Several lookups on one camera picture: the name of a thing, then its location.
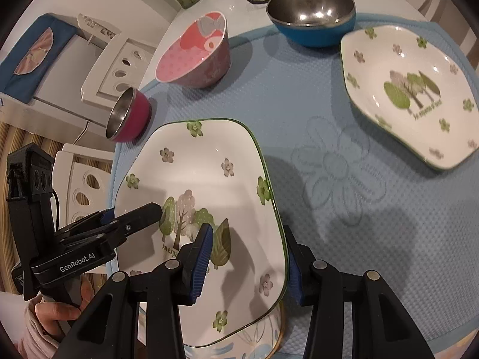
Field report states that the pink sleeve forearm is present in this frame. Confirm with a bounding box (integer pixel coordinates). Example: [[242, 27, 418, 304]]
[[16, 295, 64, 359]]

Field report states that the white chair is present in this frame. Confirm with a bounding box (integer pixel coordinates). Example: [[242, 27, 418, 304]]
[[77, 14, 157, 111], [405, 0, 478, 70], [52, 144, 114, 228]]

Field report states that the floral plate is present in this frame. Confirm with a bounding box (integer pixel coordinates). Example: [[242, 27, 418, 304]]
[[114, 119, 288, 348], [340, 25, 478, 170]]

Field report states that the left human hand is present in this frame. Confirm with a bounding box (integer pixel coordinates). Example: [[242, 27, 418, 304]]
[[35, 300, 81, 340]]

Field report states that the white chair left near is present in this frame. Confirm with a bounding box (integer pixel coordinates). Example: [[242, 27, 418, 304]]
[[52, 144, 114, 228]]

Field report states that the magenta steel bowl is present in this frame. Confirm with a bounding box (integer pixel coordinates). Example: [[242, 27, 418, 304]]
[[106, 87, 151, 143]]

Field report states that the blue cushion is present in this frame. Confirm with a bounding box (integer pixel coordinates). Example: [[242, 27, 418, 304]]
[[0, 14, 77, 104]]

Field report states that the light blue table mat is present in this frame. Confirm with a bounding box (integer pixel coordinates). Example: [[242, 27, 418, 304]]
[[106, 12, 479, 358]]

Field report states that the pink ceramic bowl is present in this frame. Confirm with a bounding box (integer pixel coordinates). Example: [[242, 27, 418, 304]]
[[155, 11, 231, 88]]

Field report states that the white chair right far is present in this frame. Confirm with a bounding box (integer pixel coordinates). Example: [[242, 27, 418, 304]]
[[405, 0, 478, 70]]

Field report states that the blue steel bowl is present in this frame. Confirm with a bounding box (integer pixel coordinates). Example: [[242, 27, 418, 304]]
[[266, 0, 357, 48]]

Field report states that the white chair left far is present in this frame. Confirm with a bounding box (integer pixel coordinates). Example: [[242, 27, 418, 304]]
[[77, 14, 157, 111]]

